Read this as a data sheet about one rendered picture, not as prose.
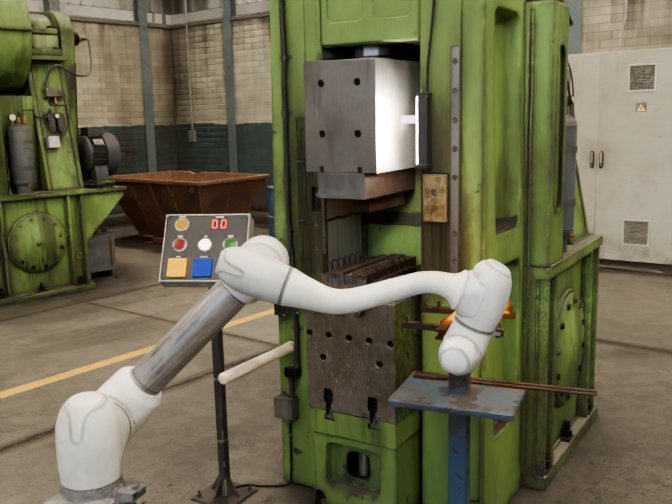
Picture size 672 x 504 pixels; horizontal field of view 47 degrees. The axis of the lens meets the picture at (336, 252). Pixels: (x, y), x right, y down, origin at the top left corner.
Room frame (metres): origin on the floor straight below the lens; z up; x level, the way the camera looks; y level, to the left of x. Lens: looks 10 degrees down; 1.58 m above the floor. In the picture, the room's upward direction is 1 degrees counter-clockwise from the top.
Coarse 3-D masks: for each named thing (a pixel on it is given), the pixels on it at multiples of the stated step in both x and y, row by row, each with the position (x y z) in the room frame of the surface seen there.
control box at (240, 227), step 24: (168, 216) 3.03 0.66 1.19; (192, 216) 3.02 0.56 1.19; (216, 216) 3.01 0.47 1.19; (240, 216) 2.99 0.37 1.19; (168, 240) 2.98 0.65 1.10; (192, 240) 2.97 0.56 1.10; (216, 240) 2.95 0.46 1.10; (240, 240) 2.94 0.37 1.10; (192, 264) 2.92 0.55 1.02; (216, 264) 2.90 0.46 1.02
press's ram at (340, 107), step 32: (320, 64) 2.85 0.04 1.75; (352, 64) 2.78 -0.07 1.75; (384, 64) 2.79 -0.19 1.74; (416, 64) 3.01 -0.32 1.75; (320, 96) 2.85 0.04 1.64; (352, 96) 2.78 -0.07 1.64; (384, 96) 2.79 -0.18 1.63; (416, 96) 3.01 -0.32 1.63; (320, 128) 2.85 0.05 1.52; (352, 128) 2.78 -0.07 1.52; (384, 128) 2.78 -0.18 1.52; (416, 128) 3.01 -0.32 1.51; (320, 160) 2.85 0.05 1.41; (352, 160) 2.78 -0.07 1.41; (384, 160) 2.78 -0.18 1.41; (416, 160) 3.01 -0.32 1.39
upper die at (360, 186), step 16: (320, 176) 2.85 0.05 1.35; (336, 176) 2.82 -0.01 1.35; (352, 176) 2.78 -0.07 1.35; (368, 176) 2.78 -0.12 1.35; (384, 176) 2.89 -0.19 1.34; (400, 176) 3.00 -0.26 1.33; (320, 192) 2.86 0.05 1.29; (336, 192) 2.82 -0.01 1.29; (352, 192) 2.78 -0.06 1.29; (368, 192) 2.78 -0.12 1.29; (384, 192) 2.88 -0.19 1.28
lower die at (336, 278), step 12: (348, 264) 3.04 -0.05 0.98; (360, 264) 2.98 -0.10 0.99; (384, 264) 2.96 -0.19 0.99; (396, 264) 2.96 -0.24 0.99; (408, 264) 3.05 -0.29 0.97; (324, 276) 2.85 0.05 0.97; (336, 276) 2.82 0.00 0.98; (348, 276) 2.80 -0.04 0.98; (360, 276) 2.77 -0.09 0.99; (336, 288) 2.82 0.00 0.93; (348, 288) 2.80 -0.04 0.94
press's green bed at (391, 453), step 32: (320, 416) 2.80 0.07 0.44; (352, 416) 2.73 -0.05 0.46; (416, 416) 2.79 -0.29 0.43; (320, 448) 2.81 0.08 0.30; (352, 448) 2.79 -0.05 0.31; (384, 448) 2.67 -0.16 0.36; (416, 448) 2.80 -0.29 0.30; (320, 480) 2.81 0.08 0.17; (352, 480) 2.79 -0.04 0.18; (384, 480) 2.67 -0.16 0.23; (416, 480) 2.79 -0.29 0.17
